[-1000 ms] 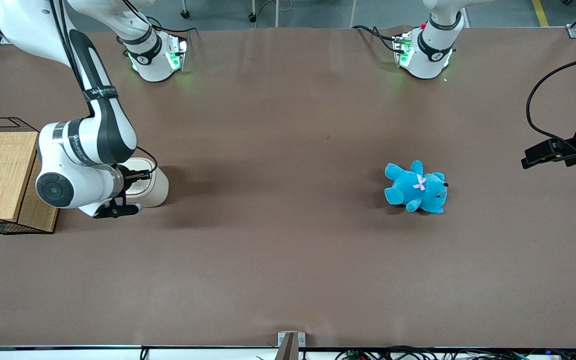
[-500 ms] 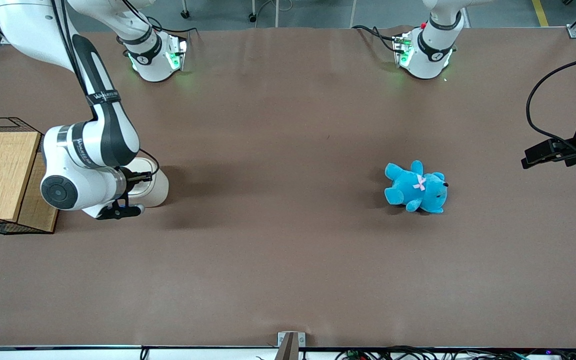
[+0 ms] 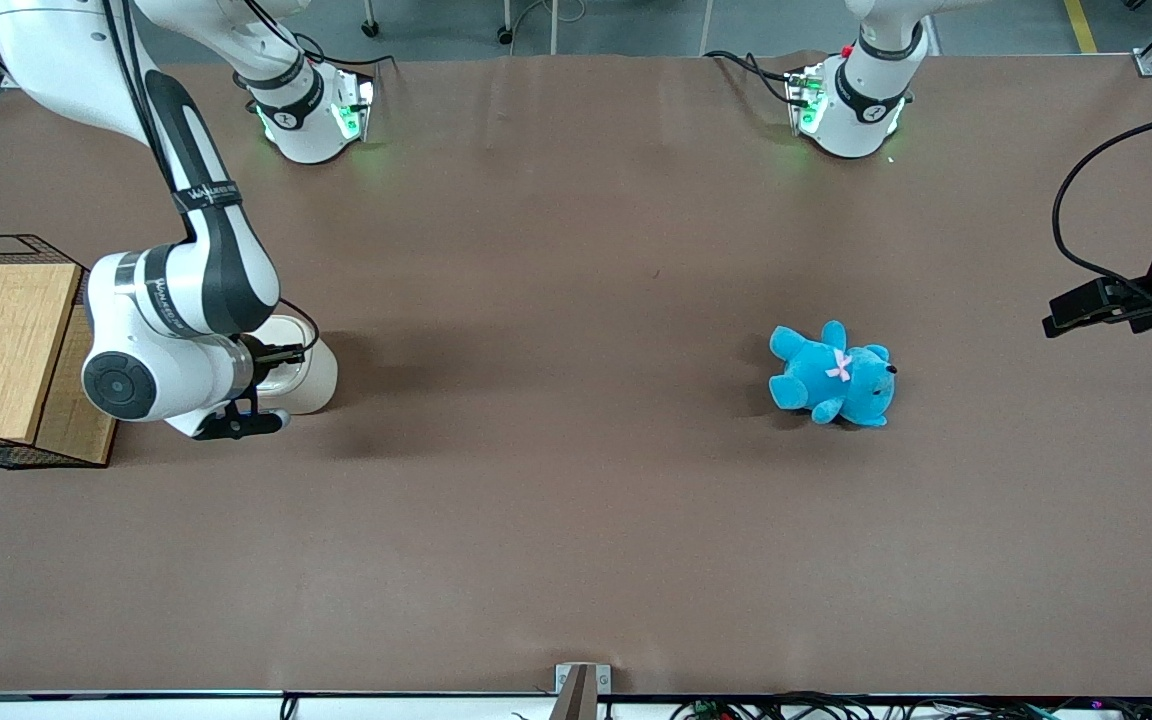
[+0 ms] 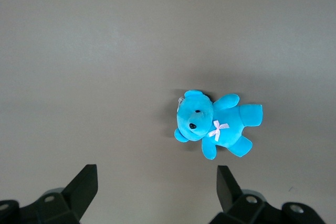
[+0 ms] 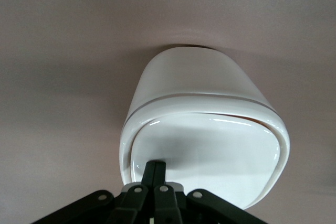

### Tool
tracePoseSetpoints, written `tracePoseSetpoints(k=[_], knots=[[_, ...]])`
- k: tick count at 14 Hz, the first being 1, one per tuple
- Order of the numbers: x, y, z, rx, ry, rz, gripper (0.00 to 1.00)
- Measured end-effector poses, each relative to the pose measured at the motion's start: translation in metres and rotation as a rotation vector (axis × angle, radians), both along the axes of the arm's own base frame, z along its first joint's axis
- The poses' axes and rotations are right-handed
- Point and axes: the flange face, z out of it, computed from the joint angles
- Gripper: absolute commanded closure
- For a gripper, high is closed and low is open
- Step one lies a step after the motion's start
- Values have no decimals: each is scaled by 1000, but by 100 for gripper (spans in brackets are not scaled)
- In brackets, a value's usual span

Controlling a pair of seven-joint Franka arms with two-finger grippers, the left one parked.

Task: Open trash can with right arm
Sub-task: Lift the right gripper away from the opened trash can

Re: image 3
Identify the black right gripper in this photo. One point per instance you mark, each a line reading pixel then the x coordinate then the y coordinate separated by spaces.
pixel 258 357

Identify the white push-lid trash can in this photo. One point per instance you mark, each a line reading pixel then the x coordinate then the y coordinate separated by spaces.
pixel 314 385

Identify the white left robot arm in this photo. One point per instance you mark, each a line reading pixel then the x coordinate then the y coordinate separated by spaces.
pixel 856 115

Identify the right arm base connector plate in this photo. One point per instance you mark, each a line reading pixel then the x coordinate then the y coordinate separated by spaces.
pixel 361 105

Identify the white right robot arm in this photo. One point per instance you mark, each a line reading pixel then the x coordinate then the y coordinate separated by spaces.
pixel 176 290

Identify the left arm base connector plate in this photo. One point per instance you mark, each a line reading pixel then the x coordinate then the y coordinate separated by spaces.
pixel 804 100

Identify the low light wooden block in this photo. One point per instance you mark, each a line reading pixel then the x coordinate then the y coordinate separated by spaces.
pixel 76 425

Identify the blue teddy bear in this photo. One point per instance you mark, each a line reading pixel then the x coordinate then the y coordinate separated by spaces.
pixel 826 375

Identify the black caster wheel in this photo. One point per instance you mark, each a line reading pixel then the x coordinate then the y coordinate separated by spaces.
pixel 370 27
pixel 505 35

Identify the brown table cover sheet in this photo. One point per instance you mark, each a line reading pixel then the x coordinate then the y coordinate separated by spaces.
pixel 576 520

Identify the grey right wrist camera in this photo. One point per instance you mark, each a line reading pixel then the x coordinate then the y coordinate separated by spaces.
pixel 241 423

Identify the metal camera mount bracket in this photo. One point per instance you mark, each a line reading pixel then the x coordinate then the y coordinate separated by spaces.
pixel 581 690

